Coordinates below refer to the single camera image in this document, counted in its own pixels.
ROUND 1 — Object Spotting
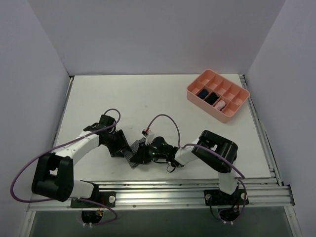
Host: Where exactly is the black rolled cloth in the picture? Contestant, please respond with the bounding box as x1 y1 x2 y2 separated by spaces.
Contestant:
205 92 220 106

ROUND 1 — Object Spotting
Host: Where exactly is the pink compartment tray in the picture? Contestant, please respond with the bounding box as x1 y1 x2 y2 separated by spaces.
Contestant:
187 69 250 123

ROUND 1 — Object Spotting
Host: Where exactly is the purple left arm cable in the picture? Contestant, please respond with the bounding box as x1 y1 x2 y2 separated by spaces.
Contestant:
10 108 121 226

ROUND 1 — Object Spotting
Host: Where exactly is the grey striped underwear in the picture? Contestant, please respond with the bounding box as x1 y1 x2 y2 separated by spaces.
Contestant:
122 138 146 169

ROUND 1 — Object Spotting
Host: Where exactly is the blue rolled cloth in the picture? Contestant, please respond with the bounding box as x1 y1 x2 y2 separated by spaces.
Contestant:
198 89 209 99

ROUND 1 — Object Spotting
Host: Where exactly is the pink rolled cloth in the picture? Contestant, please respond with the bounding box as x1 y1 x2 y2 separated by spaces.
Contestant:
214 100 226 111

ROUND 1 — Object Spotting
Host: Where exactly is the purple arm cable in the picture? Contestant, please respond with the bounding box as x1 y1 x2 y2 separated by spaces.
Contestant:
10 108 121 226
146 114 246 223

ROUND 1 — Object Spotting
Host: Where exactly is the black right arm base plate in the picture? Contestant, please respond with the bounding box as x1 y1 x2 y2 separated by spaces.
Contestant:
203 188 249 206

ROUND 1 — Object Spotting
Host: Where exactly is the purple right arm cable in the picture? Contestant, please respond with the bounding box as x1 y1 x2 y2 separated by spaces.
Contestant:
146 114 246 223

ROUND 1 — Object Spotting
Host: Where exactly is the aluminium frame rail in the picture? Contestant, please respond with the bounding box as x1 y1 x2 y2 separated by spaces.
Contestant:
26 178 296 212

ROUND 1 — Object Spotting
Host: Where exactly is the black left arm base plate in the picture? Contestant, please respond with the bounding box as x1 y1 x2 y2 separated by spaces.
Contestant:
70 191 116 208

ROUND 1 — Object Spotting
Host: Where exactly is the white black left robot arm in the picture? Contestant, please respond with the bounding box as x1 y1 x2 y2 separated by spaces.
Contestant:
32 115 132 207

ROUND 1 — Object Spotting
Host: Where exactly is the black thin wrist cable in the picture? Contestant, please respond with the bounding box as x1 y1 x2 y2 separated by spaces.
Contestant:
153 158 178 174

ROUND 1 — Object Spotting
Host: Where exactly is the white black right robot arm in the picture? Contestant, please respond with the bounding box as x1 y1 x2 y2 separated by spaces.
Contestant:
126 129 238 204

